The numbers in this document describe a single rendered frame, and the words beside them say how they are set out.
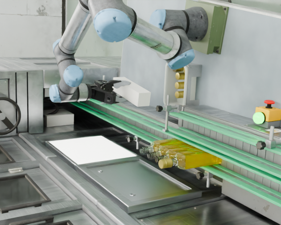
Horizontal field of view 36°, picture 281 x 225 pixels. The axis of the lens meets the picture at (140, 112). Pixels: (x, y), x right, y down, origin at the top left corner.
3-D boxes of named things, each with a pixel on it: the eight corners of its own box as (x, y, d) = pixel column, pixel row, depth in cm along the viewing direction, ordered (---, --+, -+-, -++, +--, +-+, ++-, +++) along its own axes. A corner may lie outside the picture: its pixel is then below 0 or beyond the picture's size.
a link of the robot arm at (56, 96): (56, 96, 172) (51, 106, 179) (81, 94, 178) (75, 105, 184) (51, 79, 175) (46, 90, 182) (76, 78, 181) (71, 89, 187)
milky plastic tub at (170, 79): (176, 104, 220) (162, 105, 216) (179, 60, 215) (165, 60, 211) (198, 111, 206) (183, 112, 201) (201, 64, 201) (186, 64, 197)
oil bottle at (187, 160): (212, 159, 180) (170, 166, 169) (213, 146, 179) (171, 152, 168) (221, 163, 175) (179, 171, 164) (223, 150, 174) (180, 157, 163)
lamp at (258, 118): (256, 122, 165) (250, 122, 163) (257, 110, 164) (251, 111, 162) (265, 124, 161) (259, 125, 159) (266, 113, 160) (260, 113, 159)
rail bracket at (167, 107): (176, 129, 200) (154, 131, 193) (179, 93, 196) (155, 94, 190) (180, 130, 197) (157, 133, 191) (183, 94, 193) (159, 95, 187)
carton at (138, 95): (124, 77, 204) (113, 77, 201) (150, 92, 185) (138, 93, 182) (123, 89, 206) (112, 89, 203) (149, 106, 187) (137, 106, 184)
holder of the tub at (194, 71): (177, 114, 221) (164, 115, 217) (180, 60, 216) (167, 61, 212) (198, 122, 207) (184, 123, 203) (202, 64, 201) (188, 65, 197)
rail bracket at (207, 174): (219, 182, 178) (193, 187, 171) (221, 166, 176) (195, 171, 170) (225, 185, 175) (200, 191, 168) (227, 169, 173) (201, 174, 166)
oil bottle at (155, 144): (187, 147, 194) (147, 153, 183) (188, 135, 193) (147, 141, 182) (195, 151, 190) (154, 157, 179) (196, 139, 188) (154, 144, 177)
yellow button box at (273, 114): (266, 122, 170) (253, 124, 166) (269, 104, 168) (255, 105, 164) (281, 127, 164) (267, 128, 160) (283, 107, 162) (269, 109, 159)
